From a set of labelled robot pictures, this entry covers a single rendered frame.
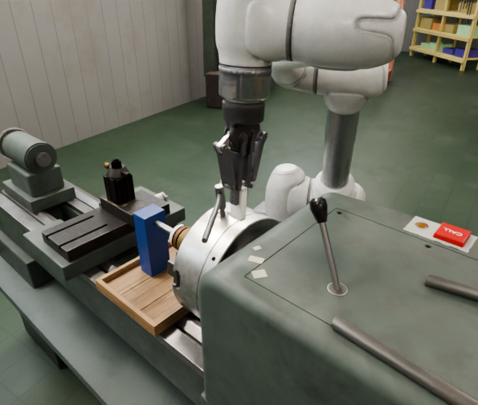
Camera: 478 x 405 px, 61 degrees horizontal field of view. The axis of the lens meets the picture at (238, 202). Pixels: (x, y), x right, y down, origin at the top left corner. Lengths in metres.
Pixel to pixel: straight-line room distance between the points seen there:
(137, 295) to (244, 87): 0.83
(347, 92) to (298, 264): 0.57
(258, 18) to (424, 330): 0.55
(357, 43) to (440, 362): 0.48
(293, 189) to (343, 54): 1.02
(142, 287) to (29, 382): 1.19
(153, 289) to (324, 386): 0.75
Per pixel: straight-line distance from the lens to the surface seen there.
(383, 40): 0.65
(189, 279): 0.97
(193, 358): 1.15
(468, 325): 0.77
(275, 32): 0.65
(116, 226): 1.51
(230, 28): 0.67
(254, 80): 0.68
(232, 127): 0.71
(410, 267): 0.86
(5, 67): 4.79
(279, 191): 1.62
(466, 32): 10.34
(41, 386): 2.37
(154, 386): 1.52
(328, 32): 0.64
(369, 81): 1.19
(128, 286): 1.36
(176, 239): 1.16
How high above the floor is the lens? 1.74
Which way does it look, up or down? 29 degrees down
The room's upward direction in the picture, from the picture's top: straight up
